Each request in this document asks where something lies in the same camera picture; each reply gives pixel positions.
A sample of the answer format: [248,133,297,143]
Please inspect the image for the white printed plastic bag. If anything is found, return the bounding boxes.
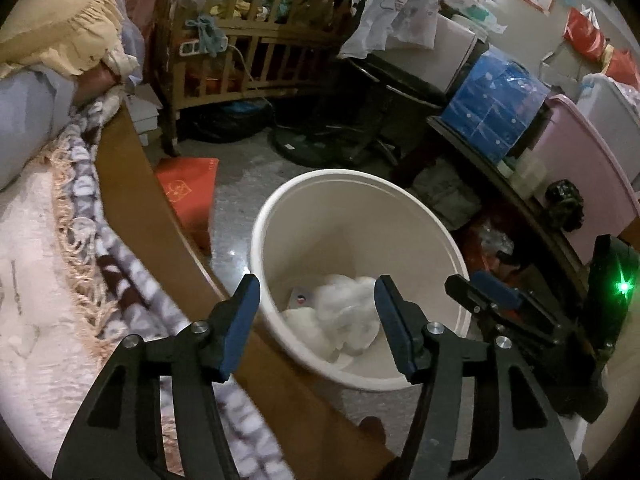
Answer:
[340,0,442,59]

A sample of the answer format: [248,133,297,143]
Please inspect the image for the white cardboard boxes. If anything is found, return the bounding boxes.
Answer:
[124,82,164,147]

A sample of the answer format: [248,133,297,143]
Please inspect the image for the pink storage bin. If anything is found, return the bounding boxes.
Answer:
[530,94,640,266]

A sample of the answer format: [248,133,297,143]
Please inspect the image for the grey fleece blanket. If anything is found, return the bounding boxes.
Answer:
[0,67,83,191]

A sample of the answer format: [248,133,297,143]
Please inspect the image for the grey cabinet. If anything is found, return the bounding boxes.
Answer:
[434,10,485,97]

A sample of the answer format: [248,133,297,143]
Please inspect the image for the red paper bag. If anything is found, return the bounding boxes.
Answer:
[155,157,220,253]

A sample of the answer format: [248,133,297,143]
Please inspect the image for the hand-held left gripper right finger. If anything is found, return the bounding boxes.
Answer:
[373,274,583,480]

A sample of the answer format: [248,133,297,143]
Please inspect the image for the red hanging bag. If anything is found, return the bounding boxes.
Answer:
[601,45,640,90]
[564,6,606,59]

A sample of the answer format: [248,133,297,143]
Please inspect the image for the blue tissue multipack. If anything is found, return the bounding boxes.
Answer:
[442,45,551,164]

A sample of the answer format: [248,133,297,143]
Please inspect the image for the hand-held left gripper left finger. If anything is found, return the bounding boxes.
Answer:
[51,274,262,480]

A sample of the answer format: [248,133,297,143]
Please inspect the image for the dark low table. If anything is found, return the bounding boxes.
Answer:
[390,115,593,303]

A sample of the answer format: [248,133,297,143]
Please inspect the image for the white storage box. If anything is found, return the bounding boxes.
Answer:
[575,72,640,186]

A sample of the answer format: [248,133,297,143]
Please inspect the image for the teal cloth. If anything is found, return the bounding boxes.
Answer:
[186,15,229,59]

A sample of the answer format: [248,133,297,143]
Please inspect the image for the white plastic bucket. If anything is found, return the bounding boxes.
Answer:
[250,169,472,392]

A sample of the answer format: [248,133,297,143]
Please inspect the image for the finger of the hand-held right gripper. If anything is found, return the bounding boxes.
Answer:
[444,274,553,346]
[470,270,576,333]

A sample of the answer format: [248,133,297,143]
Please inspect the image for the wooden crib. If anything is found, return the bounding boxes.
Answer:
[150,0,371,157]

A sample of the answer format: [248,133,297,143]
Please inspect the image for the yellow ruffled pillow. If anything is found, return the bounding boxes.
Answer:
[0,0,135,80]

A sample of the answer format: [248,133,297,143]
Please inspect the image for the black fan base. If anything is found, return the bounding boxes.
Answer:
[270,120,388,167]

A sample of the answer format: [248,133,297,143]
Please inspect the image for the wooden bed frame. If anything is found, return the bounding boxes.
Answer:
[95,105,398,480]

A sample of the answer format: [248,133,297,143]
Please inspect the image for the pile of white tissues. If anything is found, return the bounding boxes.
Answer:
[280,275,386,363]

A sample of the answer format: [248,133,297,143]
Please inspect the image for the brown patterned fringed blanket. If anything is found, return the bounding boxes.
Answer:
[50,85,301,480]

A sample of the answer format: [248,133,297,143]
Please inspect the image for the small black figure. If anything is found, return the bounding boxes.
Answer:
[545,180,586,232]

